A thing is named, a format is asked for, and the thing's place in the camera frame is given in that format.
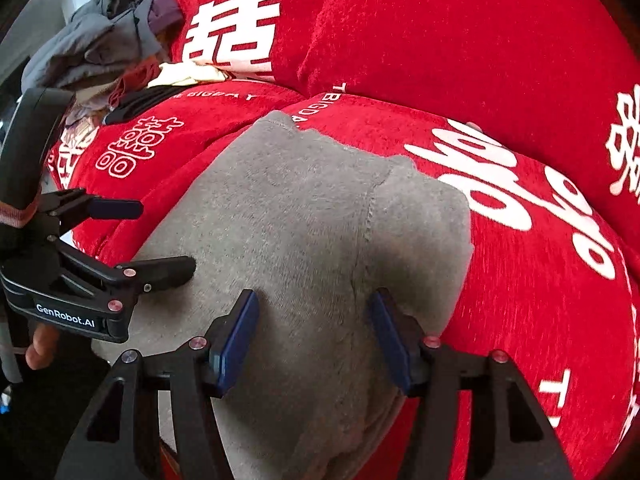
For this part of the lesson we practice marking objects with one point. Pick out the grey jacket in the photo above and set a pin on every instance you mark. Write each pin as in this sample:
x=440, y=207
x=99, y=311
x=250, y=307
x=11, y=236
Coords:
x=95, y=45

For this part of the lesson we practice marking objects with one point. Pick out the black cloth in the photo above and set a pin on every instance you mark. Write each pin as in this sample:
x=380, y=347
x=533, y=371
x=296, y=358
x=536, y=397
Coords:
x=145, y=100

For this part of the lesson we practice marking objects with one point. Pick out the small grey long-sleeve top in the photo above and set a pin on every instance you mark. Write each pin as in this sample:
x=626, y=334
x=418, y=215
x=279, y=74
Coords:
x=300, y=240

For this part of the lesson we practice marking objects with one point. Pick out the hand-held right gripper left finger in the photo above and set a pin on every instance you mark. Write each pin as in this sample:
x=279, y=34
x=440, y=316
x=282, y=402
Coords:
x=235, y=345

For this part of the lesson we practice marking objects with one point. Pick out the purple cloth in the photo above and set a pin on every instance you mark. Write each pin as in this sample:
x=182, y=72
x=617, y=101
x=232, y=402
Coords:
x=165, y=15

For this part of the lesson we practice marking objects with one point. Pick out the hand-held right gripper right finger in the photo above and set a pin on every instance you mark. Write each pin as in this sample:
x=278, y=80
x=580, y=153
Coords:
x=392, y=345

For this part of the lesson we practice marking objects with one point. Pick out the dark red cloth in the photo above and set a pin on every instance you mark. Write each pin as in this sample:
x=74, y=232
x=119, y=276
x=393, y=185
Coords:
x=132, y=82

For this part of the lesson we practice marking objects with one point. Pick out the person's left hand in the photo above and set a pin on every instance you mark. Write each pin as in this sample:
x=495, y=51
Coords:
x=42, y=345

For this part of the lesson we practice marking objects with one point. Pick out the red bedspread with white characters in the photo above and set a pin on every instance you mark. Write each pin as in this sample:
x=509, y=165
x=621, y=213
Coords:
x=450, y=60

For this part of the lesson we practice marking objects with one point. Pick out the cream cloth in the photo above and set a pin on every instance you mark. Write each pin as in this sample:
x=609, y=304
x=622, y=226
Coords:
x=185, y=74

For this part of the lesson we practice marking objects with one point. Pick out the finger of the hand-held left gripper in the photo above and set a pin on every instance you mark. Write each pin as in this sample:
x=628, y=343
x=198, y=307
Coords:
x=117, y=208
x=165, y=270

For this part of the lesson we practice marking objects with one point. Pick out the pale patterned cloth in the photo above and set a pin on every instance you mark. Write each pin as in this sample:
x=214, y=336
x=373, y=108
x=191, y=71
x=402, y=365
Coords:
x=80, y=125

